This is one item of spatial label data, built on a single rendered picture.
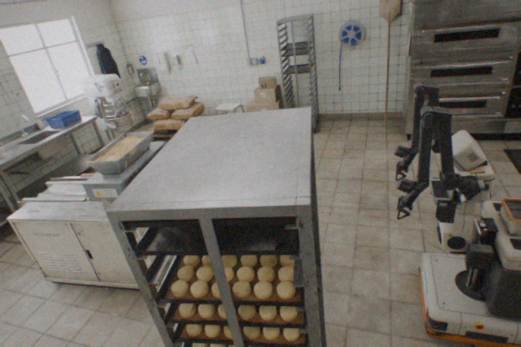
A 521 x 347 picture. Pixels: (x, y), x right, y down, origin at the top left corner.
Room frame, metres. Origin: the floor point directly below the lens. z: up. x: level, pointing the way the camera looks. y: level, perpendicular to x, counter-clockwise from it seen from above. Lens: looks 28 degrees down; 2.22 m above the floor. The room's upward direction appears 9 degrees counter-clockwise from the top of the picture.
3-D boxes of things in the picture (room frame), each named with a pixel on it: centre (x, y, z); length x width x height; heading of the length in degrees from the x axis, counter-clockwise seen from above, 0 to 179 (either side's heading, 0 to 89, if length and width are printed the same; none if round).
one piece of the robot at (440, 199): (1.61, -1.10, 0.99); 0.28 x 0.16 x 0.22; 158
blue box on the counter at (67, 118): (5.09, 2.83, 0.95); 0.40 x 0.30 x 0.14; 160
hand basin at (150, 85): (6.98, 1.94, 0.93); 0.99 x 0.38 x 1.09; 68
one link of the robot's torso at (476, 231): (1.50, -1.19, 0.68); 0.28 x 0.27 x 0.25; 158
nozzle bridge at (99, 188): (2.49, 1.04, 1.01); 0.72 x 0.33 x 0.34; 164
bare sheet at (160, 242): (0.92, 0.07, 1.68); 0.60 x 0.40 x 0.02; 167
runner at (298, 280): (0.89, -0.12, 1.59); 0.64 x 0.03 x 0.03; 167
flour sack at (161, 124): (6.08, 1.44, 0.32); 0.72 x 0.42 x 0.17; 72
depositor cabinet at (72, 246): (2.62, 1.49, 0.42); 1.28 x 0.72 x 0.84; 74
